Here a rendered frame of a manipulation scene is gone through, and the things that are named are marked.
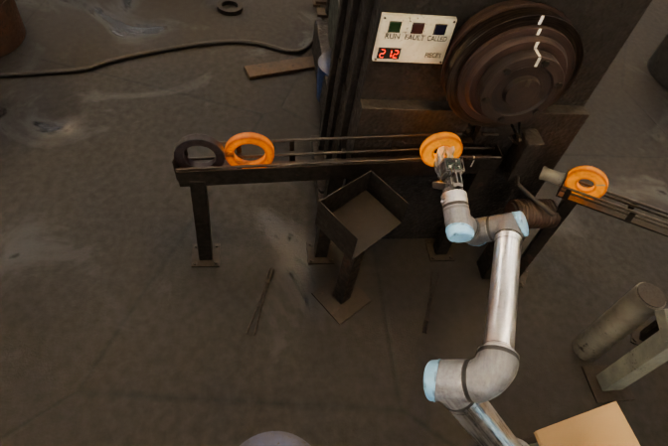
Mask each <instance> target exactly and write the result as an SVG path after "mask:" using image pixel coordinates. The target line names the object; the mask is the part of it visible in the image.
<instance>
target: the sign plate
mask: <svg viewBox="0 0 668 446"><path fill-rule="evenodd" d="M456 21H457V19H456V17H451V16H435V15H420V14H403V13H387V12H382V15H381V20H380V24H379V29H378V33H377V38H376V42H375V47H374V51H373V55H372V60H373V61H377V62H399V63H422V64H442V62H443V59H444V56H445V53H446V50H447V47H448V45H449V42H450V39H451V36H452V33H453V30H454V27H455V24H456ZM391 22H396V23H401V27H400V31H399V32H398V33H395V32H389V29H390V25H391ZM414 24H424V26H423V29H422V33H421V34H413V33H412V30H413V26H414ZM436 25H446V29H445V32H444V35H435V34H434V31H435V27H436ZM382 50H385V51H386V52H385V51H382ZM395 50H399V53H398V51H395ZM391 52H392V53H391ZM381 53H384V54H381ZM380 54H381V55H380ZM394 54H397V55H394ZM393 55H394V58H396V59H393ZM379 56H380V57H382V58H380V57H379ZM390 56H391V57H390Z"/></svg>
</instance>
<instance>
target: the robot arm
mask: <svg viewBox="0 0 668 446"><path fill-rule="evenodd" d="M454 150H455V149H454V146H451V147H447V146H441V147H438V149H437V152H436V155H435V158H434V162H433V167H434V170H435V173H436V174H437V177H438V178H439V181H436V182H432V187H433V188H435V189H437V190H443V191H442V195H441V201H440V202H441V203H442V210H443V216H444V223H445V232H446V235H447V238H448V239H449V240H450V241H452V242H466V243H468V244H470V245H473V246H480V245H483V244H485V243H486V242H489V241H495V243H494V252H493V261H492V270H491V278H490V287H489V296H488V305H487V314H486V323H485V332H484V341H483V345H482V346H480V347H479V348H478V349H477V352H476V357H475V358H474V359H471V360H470V359H463V360H442V359H438V360H431V361H429V362H428V363H427V365H426V366H425V369H424V373H423V389H424V393H425V396H426V398H427V399H428V400H430V401H433V402H436V401H439V402H441V403H442V404H443V405H444V406H445V407H446V408H447V409H448V410H449V411H450V412H451V413H452V414H453V416H454V417H455V418H456V419H457V420H458V421H459V423H460V424H461V425H462V426H463V427H464V429H465V430H466V431H467V432H468V433H469V435H470V436H471V437H472V438H473V439H474V440H475V442H476V443H477V444H478V445H479V446H529V445H528V444H527V443H526V442H525V441H523V440H521V439H519V438H516V437H515V436H514V434H513V433H512V432H511V430H510V429H509V428H508V426H507V425H506V424H505V422H504V421H503V420H502V418H501V417H500V416H499V414H498V413H497V412H496V410H495V409H494V408H493V406H492V405H491V404H490V402H489V400H491V399H493V398H495V397H497V396H498V395H499V394H501V393H502V392H503V391H504V390H505V389H506V388H507V387H508V386H509V385H510V384H511V382H512V381H513V380H514V378H515V376H516V374H517V371H518V368H519V361H520V358H519V355H518V354H517V352H515V351H514V348H515V333H516V319H517V304H518V290H519V275H520V260H521V246H522V241H523V237H524V236H525V237H526V236H528V235H529V227H528V223H527V220H526V218H525V216H524V214H523V213H522V212H511V213H506V214H501V215H495V216H490V217H483V218H477V219H475V218H474V217H472V216H471V215H470V209H469V205H468V199H467V193H466V192H465V191H463V183H462V177H461V175H462V174H463V173H464V172H465V168H464V163H463V158H462V159H461V160H460V159H459V158H454V157H453V154H454ZM443 154H444V155H445V157H446V158H444V157H443ZM461 163H462V164H463V169H462V166H461Z"/></svg>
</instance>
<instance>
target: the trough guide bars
mask: <svg viewBox="0 0 668 446"><path fill-rule="evenodd" d="M579 184H581V185H584V186H587V187H592V185H590V184H587V183H585V182H582V181H579ZM564 189H565V190H564ZM561 192H563V193H564V195H563V197H562V199H564V200H567V199H568V198H569V196H570V195H572V196H574V197H577V198H580V199H583V200H585V201H588V202H591V203H594V204H596V205H599V206H602V207H605V208H607V209H610V210H613V211H616V212H618V213H621V214H624V215H627V217H626V218H625V220H624V221H625V222H626V223H630V222H631V221H632V219H633V218H635V219H638V220H640V221H643V222H646V223H651V224H653V225H656V226H659V227H662V228H664V229H667V230H668V226H665V225H668V223H667V222H664V221H661V220H659V219H656V218H653V217H650V216H647V215H645V214H642V213H639V212H636V211H634V210H633V209H634V208H637V209H640V210H643V211H646V212H648V213H650V214H653V215H656V216H659V217H661V218H664V219H667V220H668V216H665V215H668V212H666V211H663V210H660V209H657V208H654V207H652V206H649V205H646V204H643V203H640V202H637V201H635V200H632V199H629V198H626V197H624V196H621V195H619V194H616V193H613V192H610V191H606V194H604V195H603V196H604V197H606V198H609V199H612V200H615V201H618V202H620V203H623V204H626V205H628V207H627V208H625V207H622V206H620V205H617V204H614V203H611V202H608V201H606V200H603V199H600V198H597V197H595V196H592V195H589V194H586V193H583V192H581V191H578V190H575V189H572V188H570V187H567V186H564V185H563V186H562V189H561ZM572 192H575V193H576V194H575V193H572ZM578 194H580V195H583V196H585V197H583V196H580V195H578ZM607 194H609V195H607ZM610 195H611V196H610ZM613 196H614V197H613ZM586 197H587V198H586ZM615 197H617V198H615ZM589 198H590V199H589ZM618 198H620V199H618ZM591 199H593V200H591ZM621 199H623V200H621ZM594 200H596V201H594ZM624 200H625V201H624ZM597 201H598V202H597ZM627 201H628V202H627ZM600 202H601V203H600ZM629 202H631V203H629ZM603 203H604V204H603ZM605 204H607V205H605ZM608 205H610V206H608ZM637 205H640V206H642V207H645V208H648V209H651V210H654V211H656V212H654V211H651V210H648V209H645V208H642V207H640V206H637ZM611 206H612V207H611ZM614 207H615V208H614ZM616 208H618V209H616ZM619 209H621V210H619ZM622 210H623V211H622ZM625 211H626V212H625ZM627 212H629V213H627ZM657 212H659V213H662V214H665V215H662V214H659V213H657ZM636 215H637V216H636ZM639 216H640V217H639ZM641 217H643V218H641ZM644 218H646V219H644ZM647 219H648V220H647ZM650 220H651V221H650ZM652 221H654V222H652ZM655 222H657V223H655ZM661 223H662V224H665V225H662V224H661Z"/></svg>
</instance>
